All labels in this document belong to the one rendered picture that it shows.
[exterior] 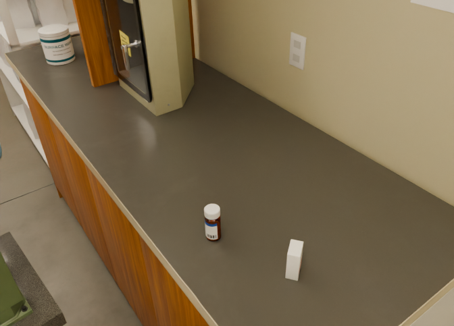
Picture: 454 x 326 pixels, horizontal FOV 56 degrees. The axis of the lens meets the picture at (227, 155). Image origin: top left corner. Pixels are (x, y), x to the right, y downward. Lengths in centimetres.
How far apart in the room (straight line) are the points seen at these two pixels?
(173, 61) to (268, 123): 39
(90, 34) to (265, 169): 90
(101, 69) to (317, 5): 90
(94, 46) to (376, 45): 106
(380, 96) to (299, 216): 43
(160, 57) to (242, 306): 89
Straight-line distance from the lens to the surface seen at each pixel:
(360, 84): 136
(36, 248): 257
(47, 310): 103
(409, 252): 111
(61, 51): 211
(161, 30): 148
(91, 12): 177
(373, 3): 128
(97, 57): 182
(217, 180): 124
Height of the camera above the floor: 172
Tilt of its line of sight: 36 degrees down
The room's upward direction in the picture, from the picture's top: 2 degrees counter-clockwise
